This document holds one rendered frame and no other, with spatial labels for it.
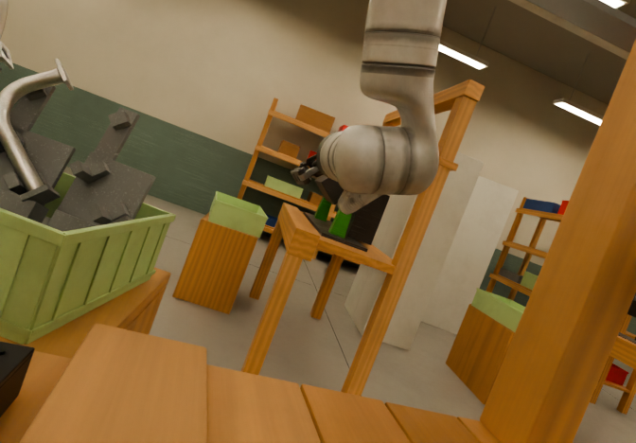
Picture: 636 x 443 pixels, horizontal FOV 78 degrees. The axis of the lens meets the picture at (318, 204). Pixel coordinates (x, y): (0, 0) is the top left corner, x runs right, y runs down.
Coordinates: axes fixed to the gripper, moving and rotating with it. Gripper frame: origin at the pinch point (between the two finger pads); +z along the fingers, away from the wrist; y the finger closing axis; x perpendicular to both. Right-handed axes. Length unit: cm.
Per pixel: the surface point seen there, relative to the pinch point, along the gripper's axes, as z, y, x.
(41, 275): -11.0, 45.4, -7.1
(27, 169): 15, 50, -25
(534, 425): -25, -3, 46
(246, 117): 627, -14, -51
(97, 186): 19.0, 42.6, -16.6
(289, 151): 569, -43, 31
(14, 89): 22, 46, -41
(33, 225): -10.6, 42.3, -13.5
